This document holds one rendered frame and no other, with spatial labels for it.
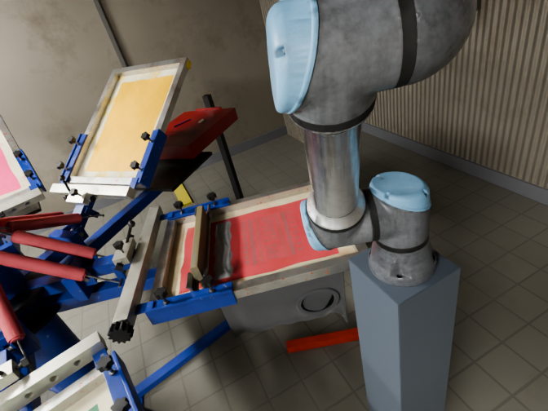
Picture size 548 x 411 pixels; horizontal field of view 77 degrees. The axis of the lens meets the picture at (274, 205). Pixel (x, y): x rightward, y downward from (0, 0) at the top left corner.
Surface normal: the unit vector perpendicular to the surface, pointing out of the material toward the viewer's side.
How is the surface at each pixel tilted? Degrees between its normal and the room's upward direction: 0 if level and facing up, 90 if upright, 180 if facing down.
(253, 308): 94
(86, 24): 90
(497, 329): 0
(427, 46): 100
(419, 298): 90
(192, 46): 90
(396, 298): 0
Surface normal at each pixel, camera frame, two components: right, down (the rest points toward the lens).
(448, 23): 0.37, 0.33
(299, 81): 0.03, 0.69
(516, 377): -0.22, -0.81
